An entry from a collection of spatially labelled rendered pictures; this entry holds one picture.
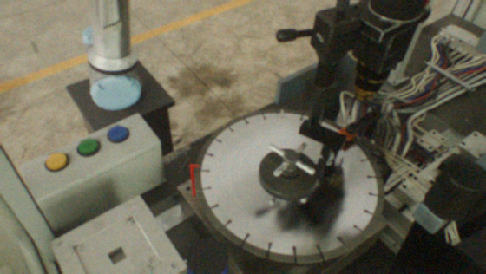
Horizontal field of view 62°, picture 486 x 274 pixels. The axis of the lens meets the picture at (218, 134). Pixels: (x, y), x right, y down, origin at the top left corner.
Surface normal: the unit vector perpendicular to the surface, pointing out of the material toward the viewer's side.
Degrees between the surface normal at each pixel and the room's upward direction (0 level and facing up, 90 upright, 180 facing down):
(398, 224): 90
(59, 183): 0
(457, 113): 0
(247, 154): 0
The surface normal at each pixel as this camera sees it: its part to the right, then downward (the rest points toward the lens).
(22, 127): 0.00, -0.68
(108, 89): 0.26, 0.79
